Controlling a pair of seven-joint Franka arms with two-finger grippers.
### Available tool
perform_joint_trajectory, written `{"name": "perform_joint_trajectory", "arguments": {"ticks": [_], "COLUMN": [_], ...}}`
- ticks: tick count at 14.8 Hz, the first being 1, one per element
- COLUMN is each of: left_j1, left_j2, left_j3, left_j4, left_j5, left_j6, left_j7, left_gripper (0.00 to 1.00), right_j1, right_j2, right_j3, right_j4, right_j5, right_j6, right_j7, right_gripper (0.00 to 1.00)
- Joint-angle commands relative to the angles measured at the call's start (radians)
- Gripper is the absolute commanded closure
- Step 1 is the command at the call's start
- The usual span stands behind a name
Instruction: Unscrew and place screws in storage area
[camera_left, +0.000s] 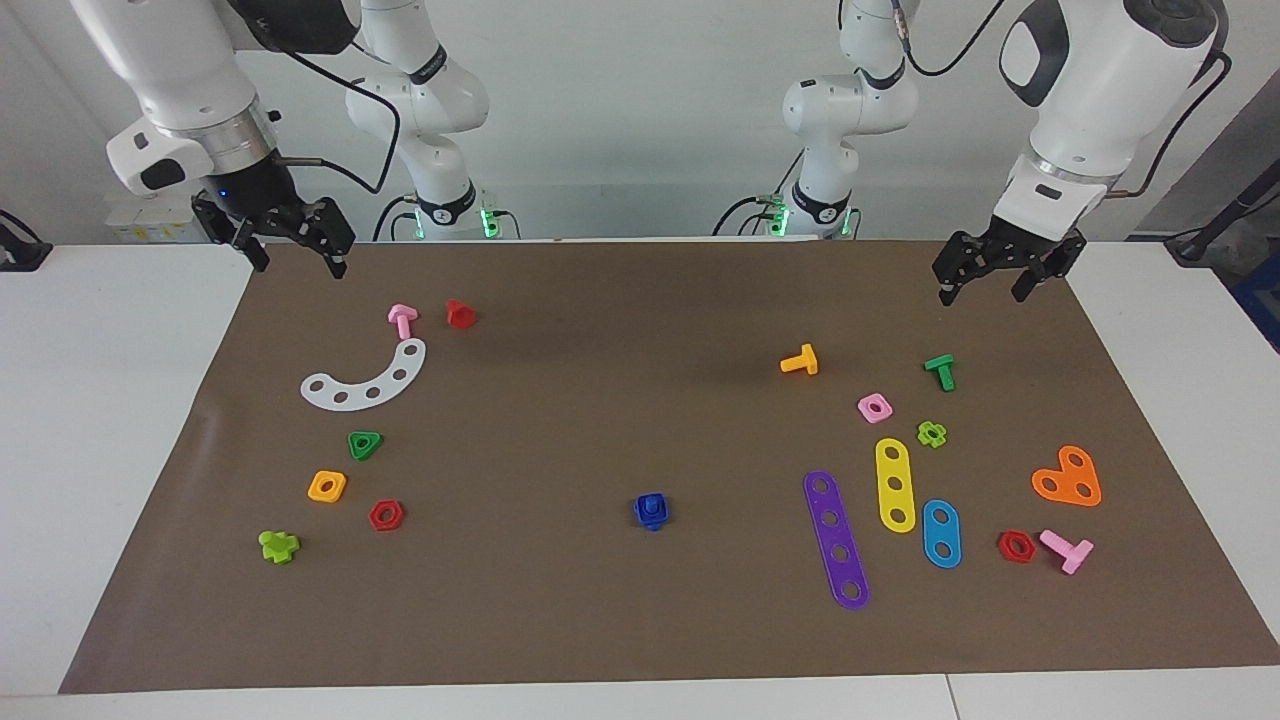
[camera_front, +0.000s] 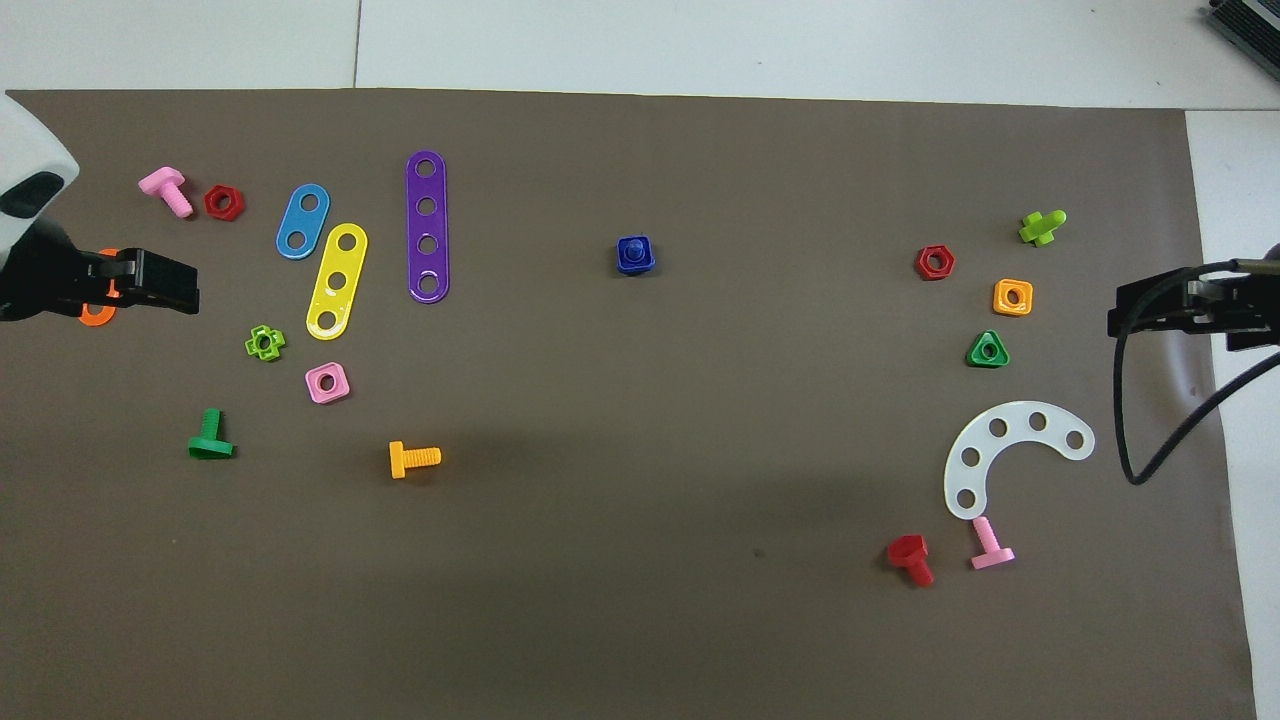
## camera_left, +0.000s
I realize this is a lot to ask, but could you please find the white box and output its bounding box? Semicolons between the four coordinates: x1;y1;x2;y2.
105;193;206;244

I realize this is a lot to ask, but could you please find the white curved hole plate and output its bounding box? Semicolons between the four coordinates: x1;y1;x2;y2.
300;338;428;412

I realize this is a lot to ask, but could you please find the yellow three-hole plate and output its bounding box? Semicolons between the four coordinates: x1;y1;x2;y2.
875;437;918;534

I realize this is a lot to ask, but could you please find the orange heart plate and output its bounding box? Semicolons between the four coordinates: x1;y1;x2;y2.
1031;445;1103;508

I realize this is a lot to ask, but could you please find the black stand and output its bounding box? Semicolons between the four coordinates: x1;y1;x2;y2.
1165;163;1280;266

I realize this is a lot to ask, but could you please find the blue crate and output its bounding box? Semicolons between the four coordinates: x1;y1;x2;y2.
1228;255;1280;353

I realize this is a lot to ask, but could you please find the black table clamp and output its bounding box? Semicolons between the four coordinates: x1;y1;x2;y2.
0;208;53;273

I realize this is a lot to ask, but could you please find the light blue two-hole plate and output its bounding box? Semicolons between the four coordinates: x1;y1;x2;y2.
921;499;963;570

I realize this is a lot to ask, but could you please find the purple four-hole plate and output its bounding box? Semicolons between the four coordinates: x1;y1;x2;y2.
803;470;871;611

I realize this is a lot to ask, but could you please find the brown table mat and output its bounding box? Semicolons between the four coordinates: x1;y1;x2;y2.
58;238;1280;696

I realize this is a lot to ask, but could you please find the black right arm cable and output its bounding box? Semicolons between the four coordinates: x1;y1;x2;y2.
268;40;403;194

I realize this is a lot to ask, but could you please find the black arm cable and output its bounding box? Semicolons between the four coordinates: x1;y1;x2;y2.
890;0;1233;199
268;40;403;194

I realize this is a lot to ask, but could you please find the black base cable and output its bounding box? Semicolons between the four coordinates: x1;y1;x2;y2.
373;193;421;242
712;150;803;238

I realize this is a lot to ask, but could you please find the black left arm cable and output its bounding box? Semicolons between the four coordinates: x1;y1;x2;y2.
890;0;1233;199

